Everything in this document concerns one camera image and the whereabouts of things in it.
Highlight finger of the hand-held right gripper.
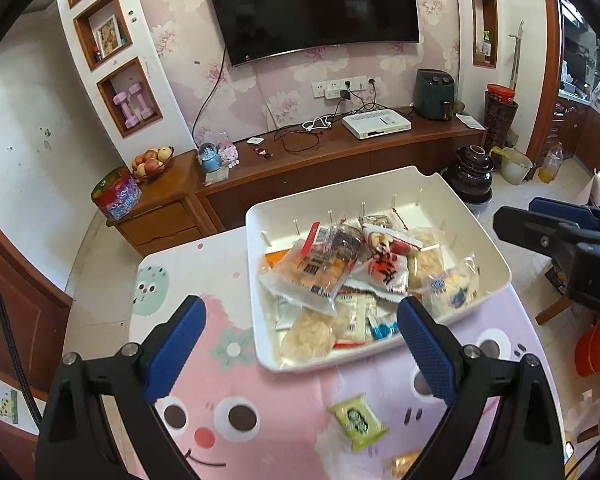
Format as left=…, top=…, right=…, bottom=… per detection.
left=528, top=197, right=600, bottom=246
left=494, top=206, right=589, bottom=259

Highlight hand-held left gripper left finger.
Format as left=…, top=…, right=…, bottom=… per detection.
left=35, top=295, right=207, bottom=480

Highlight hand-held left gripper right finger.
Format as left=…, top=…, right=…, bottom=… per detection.
left=396, top=296, right=566, bottom=480

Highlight white plastic bin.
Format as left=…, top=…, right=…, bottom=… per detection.
left=245, top=165, right=512, bottom=373

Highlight pile of mixed snack bags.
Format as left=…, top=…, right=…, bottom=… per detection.
left=259, top=210, right=481, bottom=361

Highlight orange cracker packet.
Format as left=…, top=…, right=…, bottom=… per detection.
left=259, top=222, right=363, bottom=316

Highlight brown snack packet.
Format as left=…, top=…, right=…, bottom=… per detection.
left=357, top=212, right=406, bottom=231

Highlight yellow oil bottle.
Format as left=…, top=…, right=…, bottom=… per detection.
left=537, top=142, right=566, bottom=183

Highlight dark printed box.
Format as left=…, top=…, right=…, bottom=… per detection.
left=545, top=260, right=568, bottom=296

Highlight white plastic pitcher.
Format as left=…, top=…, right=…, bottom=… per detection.
left=500, top=147, right=534, bottom=186

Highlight orange plastic stool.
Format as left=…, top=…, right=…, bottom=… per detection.
left=575, top=319, right=600, bottom=378

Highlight kitchen cabinet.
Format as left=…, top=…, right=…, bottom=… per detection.
left=552, top=95, right=600, bottom=171

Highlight brown ceramic jar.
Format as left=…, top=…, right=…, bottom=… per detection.
left=441, top=144, right=495, bottom=206

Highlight green snack packet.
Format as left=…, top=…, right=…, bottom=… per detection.
left=328, top=394, right=390, bottom=453

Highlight tall basket with red lid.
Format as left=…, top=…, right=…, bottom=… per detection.
left=482, top=84, right=520, bottom=153

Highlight small orange snack packet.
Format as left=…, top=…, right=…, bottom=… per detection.
left=391, top=451, right=422, bottom=480

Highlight red and white snack packet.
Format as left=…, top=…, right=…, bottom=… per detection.
left=362, top=225, right=423, bottom=256

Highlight white paper sheet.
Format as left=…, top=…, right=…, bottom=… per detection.
left=455, top=112, right=486, bottom=131

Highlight brown wooden door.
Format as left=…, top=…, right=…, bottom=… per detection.
left=0, top=200, right=73, bottom=396

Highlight white pole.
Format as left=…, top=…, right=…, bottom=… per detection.
left=509, top=20, right=526, bottom=91

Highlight round red blue tin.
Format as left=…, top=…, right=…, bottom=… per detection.
left=90, top=168, right=143, bottom=221

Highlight dark green air fryer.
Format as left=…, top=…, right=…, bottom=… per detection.
left=414, top=68, right=456, bottom=121

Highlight bowl of fruit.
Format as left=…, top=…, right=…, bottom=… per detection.
left=131, top=146, right=175, bottom=181

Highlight white set-top box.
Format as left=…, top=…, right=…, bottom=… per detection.
left=341, top=108, right=412, bottom=141

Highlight blue snow globe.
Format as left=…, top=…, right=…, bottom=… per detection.
left=196, top=142, right=223, bottom=173

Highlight pink toy figure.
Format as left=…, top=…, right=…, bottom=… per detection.
left=217, top=139, right=241, bottom=167

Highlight white shelf unit with niches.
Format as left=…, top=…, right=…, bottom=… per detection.
left=452, top=0, right=501, bottom=71

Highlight wooden television cabinet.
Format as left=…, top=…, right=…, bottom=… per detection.
left=107, top=105, right=486, bottom=256

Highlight pink dumbbell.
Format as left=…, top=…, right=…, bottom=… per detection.
left=114, top=91, right=140, bottom=128
left=130, top=82, right=153, bottom=120

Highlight black braided cable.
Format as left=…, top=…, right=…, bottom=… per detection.
left=0, top=260, right=43, bottom=431

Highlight black cables on cabinet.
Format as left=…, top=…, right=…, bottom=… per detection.
left=267, top=80, right=416, bottom=153

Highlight white wall outlet strip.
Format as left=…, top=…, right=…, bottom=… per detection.
left=311, top=75, right=368, bottom=100

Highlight black television cable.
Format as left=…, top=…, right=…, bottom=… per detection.
left=192, top=50, right=227, bottom=151

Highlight white wall shelf unit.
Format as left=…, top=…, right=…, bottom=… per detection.
left=54, top=0, right=196, bottom=161

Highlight black wall television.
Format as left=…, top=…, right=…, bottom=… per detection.
left=202, top=0, right=421, bottom=68

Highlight picture frame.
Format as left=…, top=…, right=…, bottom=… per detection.
left=91, top=14, right=121, bottom=57

